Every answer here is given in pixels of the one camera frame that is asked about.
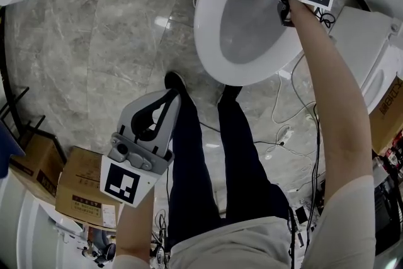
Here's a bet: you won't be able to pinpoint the labelled brown cardboard box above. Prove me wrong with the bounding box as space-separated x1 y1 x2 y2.
55 146 123 232

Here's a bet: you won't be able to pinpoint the white toilet seat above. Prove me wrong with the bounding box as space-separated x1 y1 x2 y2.
193 0 307 88

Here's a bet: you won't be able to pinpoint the white cable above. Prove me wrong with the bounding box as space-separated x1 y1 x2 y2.
270 52 320 165

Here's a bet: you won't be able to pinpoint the person's black right shoe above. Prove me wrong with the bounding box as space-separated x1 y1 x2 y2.
219 84 244 102

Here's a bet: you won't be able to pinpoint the person's black shoe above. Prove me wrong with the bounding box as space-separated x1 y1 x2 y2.
164 71 190 96
219 84 244 102

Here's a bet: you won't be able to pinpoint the white toilet bowl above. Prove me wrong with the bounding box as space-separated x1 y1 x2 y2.
219 0 285 66

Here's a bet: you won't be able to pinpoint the white ceramic fixture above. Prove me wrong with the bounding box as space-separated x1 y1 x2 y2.
0 172 86 269

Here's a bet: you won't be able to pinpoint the black equipment case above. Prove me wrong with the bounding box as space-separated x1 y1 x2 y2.
372 153 403 257

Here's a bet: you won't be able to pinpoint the dark trousers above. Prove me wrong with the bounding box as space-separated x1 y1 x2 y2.
166 88 291 246

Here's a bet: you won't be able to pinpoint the beige shirt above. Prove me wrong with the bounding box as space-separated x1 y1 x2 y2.
113 173 377 269

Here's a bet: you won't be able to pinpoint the pile of small electronics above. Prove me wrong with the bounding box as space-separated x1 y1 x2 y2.
288 171 327 251

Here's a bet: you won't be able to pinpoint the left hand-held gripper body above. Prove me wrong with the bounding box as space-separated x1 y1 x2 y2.
100 132 176 208

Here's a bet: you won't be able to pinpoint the small brown cardboard box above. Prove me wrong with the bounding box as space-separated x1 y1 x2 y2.
8 131 67 206

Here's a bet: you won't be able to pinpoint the white toilet with closed lid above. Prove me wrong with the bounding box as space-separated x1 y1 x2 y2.
327 5 403 115

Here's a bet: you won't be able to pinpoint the printed brown cardboard box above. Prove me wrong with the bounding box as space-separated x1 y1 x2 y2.
367 74 403 156

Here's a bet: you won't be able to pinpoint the long black cable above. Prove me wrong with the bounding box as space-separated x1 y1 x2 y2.
309 103 323 218

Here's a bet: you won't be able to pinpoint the blue plastic object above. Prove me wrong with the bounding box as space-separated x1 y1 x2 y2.
0 117 26 180

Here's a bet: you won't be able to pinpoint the black metal rack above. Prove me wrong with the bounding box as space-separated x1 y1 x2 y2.
0 5 67 165

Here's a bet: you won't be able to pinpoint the person's right forearm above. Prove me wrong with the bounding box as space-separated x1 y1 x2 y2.
287 0 375 203

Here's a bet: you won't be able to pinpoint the looped black cable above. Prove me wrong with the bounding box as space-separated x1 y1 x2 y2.
313 6 337 30

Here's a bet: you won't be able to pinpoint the person's black left shoe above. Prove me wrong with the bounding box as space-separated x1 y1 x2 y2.
164 71 190 96

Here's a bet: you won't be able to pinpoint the person's left forearm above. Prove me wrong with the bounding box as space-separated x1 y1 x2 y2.
115 185 156 262

